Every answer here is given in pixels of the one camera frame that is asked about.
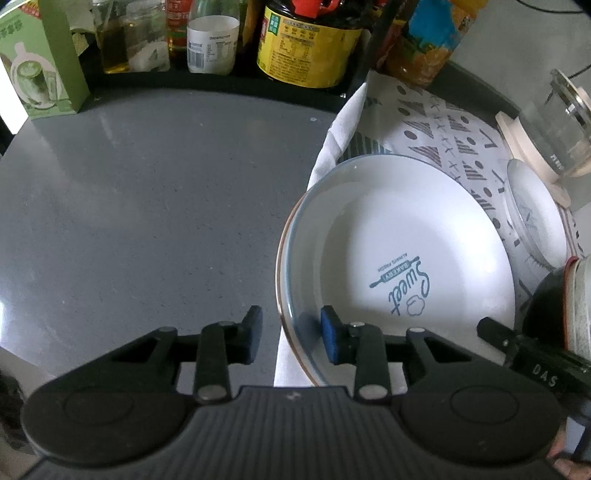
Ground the person's right hand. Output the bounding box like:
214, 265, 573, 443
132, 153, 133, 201
547, 427, 591, 480

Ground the black shelf rack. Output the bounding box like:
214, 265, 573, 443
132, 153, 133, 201
85, 0, 409, 112

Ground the red and black bowl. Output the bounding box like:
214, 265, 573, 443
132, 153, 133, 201
522, 258, 580, 354

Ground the small white plate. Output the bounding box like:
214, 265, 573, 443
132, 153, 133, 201
503, 159, 568, 271

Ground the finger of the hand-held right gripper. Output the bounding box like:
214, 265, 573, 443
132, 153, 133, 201
477, 316, 523, 370

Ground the white-top oil dispenser bottle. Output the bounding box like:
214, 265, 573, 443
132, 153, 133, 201
95, 0, 131, 75

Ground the white plate with blue print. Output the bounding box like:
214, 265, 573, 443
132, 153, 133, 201
276, 154, 517, 388

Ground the white-label small jar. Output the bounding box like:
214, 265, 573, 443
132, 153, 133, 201
187, 16, 241, 75

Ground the patterned fringed cloth mat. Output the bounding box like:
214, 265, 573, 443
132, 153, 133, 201
272, 69, 591, 388

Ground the green cardboard box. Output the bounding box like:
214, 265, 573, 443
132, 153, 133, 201
0, 0, 90, 121

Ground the clear glass jar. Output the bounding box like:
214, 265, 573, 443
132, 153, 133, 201
124, 0, 170, 73

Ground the orange juice bottle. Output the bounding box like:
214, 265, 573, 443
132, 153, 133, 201
385, 0, 478, 89

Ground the soy sauce bottle red handle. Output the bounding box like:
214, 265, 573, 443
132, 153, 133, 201
256, 0, 365, 90

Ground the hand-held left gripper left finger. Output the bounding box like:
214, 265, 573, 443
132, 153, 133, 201
108, 305, 264, 402

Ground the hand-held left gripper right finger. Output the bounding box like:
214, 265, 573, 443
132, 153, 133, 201
320, 305, 481, 400

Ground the black kettle cable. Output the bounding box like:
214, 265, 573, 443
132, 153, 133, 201
545, 60, 591, 108

